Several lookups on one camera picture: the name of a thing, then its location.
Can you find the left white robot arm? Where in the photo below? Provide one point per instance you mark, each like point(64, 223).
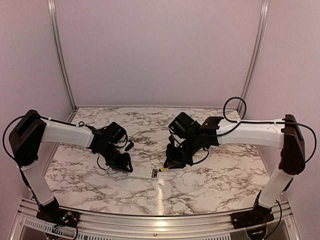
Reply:
point(25, 139)

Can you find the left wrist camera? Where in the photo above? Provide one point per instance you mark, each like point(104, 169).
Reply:
point(129, 146)

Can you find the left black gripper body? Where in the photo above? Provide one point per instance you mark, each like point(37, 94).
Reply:
point(114, 160)

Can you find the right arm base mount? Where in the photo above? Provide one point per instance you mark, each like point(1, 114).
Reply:
point(249, 218)

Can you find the front aluminium rail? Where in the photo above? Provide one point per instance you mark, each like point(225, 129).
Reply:
point(109, 226)

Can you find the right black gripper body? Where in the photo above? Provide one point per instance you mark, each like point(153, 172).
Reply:
point(184, 152)

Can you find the aluminium frame post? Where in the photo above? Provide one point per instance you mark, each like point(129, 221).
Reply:
point(261, 29)
point(59, 52)

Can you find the white remote control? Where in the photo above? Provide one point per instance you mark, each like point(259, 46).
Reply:
point(142, 173)

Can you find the right aluminium frame post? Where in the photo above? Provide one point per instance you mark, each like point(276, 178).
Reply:
point(261, 29)

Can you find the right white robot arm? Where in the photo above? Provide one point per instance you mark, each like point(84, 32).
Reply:
point(283, 134)

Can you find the yellow handled screwdriver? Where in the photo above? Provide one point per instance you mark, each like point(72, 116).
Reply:
point(162, 169)

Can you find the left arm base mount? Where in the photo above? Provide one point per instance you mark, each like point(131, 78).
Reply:
point(61, 217)

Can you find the left aluminium frame post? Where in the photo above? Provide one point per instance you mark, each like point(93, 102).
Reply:
point(59, 52)

